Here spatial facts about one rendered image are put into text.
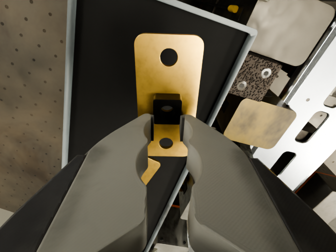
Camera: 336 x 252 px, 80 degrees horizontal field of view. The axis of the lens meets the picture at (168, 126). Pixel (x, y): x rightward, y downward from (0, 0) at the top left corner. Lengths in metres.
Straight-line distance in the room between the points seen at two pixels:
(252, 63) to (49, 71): 0.63
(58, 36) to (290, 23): 0.59
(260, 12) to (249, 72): 0.06
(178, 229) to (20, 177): 0.75
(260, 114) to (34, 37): 0.64
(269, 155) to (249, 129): 0.18
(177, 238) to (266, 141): 0.38
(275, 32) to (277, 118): 0.12
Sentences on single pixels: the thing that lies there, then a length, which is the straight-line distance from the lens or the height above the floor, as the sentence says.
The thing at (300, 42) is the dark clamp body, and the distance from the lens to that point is 0.30.
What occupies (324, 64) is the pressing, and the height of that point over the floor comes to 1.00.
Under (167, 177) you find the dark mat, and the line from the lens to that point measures 0.25.
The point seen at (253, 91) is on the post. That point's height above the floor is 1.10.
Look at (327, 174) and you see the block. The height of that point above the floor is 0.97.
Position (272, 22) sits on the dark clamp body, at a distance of 0.28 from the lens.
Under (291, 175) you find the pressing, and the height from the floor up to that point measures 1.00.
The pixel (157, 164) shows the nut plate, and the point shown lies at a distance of 0.23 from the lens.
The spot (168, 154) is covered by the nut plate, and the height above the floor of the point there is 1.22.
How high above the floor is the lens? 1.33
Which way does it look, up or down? 57 degrees down
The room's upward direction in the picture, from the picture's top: 179 degrees clockwise
